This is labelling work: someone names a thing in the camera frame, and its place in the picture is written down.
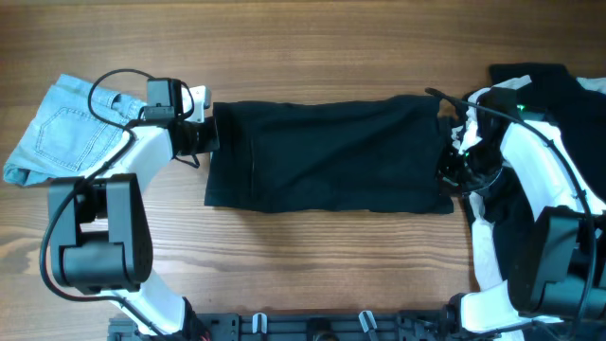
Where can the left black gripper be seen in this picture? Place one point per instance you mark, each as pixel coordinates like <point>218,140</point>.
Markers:
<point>212,143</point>

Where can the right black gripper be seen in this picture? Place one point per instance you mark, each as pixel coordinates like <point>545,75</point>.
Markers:
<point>450,181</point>

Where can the black shorts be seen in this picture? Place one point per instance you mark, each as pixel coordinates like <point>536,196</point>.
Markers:
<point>380,156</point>

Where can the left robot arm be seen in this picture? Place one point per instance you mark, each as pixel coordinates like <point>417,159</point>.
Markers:
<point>98,244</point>

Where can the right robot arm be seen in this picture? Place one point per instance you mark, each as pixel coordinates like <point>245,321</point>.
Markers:
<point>538,228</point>

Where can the black and white clothes pile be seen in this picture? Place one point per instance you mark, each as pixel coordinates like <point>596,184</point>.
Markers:
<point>578,105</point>

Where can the folded light blue denim shorts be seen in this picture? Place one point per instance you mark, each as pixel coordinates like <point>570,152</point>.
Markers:
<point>64,139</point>

